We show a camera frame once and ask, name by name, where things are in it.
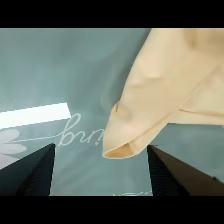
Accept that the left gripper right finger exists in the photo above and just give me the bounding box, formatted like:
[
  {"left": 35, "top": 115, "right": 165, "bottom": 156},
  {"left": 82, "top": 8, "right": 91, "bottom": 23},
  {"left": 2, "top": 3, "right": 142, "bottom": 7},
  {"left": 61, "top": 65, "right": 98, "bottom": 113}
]
[{"left": 146, "top": 144, "right": 224, "bottom": 197}]

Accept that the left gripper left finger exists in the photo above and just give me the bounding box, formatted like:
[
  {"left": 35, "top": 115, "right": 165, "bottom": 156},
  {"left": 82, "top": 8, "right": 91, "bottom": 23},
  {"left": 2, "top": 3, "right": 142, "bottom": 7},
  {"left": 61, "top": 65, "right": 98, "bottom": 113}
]
[{"left": 0, "top": 142, "right": 57, "bottom": 197}]

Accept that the cream shirt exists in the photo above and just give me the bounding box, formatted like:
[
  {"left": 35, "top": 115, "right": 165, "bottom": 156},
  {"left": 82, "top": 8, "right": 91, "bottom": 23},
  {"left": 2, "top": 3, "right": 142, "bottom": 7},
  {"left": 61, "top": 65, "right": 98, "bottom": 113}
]
[{"left": 102, "top": 27, "right": 224, "bottom": 160}]

